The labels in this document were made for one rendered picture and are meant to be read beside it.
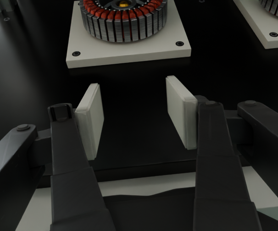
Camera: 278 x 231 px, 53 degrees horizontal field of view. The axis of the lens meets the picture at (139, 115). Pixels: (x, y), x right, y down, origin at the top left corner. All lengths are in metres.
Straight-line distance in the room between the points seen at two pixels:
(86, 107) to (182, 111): 0.05
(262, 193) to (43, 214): 0.19
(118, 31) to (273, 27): 0.19
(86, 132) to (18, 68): 0.24
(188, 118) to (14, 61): 0.28
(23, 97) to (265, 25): 0.31
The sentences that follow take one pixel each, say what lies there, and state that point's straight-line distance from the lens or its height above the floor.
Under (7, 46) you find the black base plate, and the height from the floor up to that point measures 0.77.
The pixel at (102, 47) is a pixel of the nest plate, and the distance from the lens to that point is 0.35.
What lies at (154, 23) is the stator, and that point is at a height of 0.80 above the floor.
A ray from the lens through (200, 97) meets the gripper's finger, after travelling 0.18.
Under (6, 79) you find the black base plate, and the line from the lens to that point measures 0.37.
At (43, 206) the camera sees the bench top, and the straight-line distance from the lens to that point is 0.27.
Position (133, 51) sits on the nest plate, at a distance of 0.34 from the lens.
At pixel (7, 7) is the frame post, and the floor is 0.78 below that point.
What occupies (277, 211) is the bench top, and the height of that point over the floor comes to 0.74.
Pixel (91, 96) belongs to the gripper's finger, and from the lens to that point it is 0.18.
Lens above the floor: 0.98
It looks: 49 degrees down
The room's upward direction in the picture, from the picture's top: 5 degrees counter-clockwise
